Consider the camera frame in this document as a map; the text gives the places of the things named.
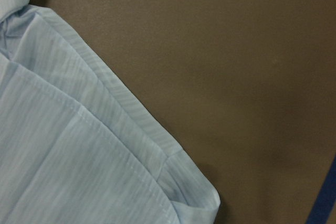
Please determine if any light blue button shirt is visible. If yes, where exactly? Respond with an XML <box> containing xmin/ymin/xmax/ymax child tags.
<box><xmin>1</xmin><ymin>0</ymin><xmax>221</xmax><ymax>223</ymax></box>

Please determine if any brown paper table cover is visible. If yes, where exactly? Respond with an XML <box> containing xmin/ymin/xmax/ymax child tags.
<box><xmin>31</xmin><ymin>0</ymin><xmax>335</xmax><ymax>223</ymax></box>

